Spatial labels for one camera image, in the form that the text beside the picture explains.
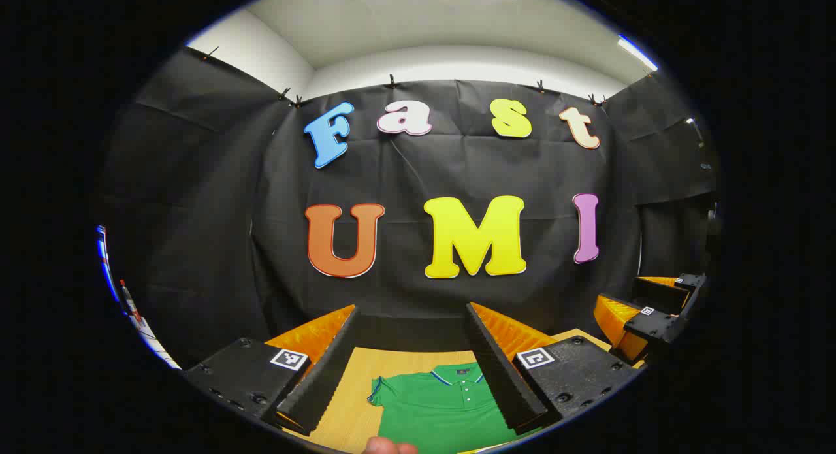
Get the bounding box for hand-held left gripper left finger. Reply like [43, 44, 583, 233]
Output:
[185, 304, 362, 436]

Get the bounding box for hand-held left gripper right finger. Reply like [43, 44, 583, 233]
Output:
[465, 302, 644, 435]

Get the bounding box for green T-shirt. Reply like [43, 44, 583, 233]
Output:
[367, 363, 543, 454]

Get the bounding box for black backdrop cloth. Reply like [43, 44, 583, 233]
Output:
[98, 46, 719, 370]

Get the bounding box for white ceiling light panel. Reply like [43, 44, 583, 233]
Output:
[617, 36, 659, 73]

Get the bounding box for computer monitor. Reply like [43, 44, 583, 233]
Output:
[97, 225, 121, 304]

